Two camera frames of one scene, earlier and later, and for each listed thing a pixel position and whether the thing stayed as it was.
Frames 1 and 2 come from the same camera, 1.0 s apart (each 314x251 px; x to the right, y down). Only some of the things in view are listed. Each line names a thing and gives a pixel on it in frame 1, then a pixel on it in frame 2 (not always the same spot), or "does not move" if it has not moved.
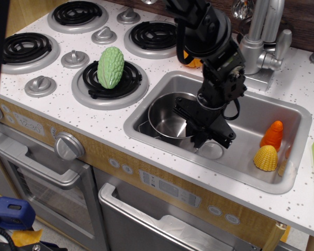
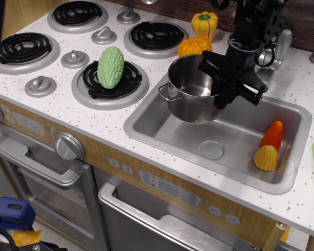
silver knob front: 40,87 does not move
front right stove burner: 132,88 does not move
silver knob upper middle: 104,35 does not move
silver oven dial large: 67,146 does not move
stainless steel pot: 164,123 -> 189,91
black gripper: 204,120 -> 237,68
